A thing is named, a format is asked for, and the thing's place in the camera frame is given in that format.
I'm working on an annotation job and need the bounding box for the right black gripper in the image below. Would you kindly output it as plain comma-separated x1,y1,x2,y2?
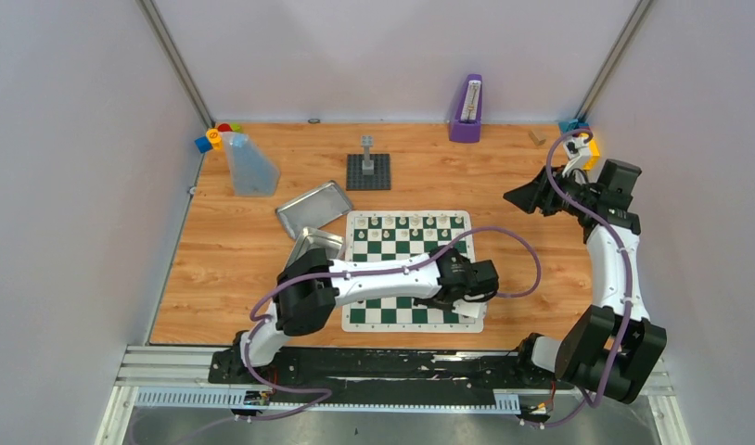
503,165,598,217

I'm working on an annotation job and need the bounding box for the green white chess mat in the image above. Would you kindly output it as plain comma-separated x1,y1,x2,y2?
341,210,484,334

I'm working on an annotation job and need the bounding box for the metal tin with black pieces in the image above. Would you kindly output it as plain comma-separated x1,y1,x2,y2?
285,227,346,267

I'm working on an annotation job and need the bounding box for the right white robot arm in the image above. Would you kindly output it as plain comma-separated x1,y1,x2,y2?
504,159,667,404

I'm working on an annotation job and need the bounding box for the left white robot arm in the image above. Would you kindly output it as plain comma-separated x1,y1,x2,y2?
232,247,499,383

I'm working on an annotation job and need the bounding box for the small wooden block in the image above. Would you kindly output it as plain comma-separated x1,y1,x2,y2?
528,130,546,146

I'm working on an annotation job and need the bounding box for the yellow toy block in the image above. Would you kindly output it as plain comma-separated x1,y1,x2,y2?
582,137,600,172

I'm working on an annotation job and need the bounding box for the purple metronome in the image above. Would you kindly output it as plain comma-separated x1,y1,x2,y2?
448,73,483,144

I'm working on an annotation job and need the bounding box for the dark grey lego baseplate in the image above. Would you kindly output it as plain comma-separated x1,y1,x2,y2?
346,154,392,191

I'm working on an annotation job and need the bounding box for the metal tin lid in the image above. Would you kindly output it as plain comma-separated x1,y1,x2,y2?
275,180,353,239

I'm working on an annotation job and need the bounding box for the grey lego tower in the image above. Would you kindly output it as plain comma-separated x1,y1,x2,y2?
361,135,375,175

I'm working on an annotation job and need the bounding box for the translucent blue plastic container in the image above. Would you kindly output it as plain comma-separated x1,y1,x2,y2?
222,132,280,197

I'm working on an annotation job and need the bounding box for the colourful toy blocks left corner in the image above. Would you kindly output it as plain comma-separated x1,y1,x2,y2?
195,122,243,154

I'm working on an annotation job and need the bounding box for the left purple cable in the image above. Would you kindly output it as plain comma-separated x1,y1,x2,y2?
125,226,543,445

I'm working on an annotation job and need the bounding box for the purple cable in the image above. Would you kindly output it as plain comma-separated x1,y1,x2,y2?
125,226,543,445
516,129,634,429

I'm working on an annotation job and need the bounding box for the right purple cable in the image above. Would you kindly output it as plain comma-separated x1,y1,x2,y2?
516,129,634,429

